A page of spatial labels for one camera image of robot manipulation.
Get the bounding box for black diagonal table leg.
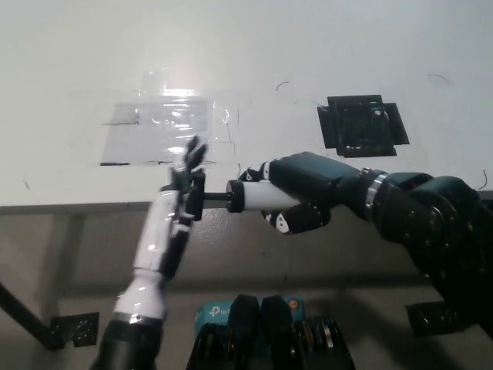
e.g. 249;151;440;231
0;283;65;350

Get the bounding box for small white air pump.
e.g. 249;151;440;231
189;173;302;222

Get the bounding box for dark teal right robot hand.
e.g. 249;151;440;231
236;151;371;236

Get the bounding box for black floor marker plate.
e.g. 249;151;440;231
49;311;101;348
404;300;473;338

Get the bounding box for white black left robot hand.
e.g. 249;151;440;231
132;135;211;281

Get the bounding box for teal router box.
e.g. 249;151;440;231
193;295;305;350

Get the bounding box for transparent taped plastic sheet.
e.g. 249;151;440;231
90;69;239;170

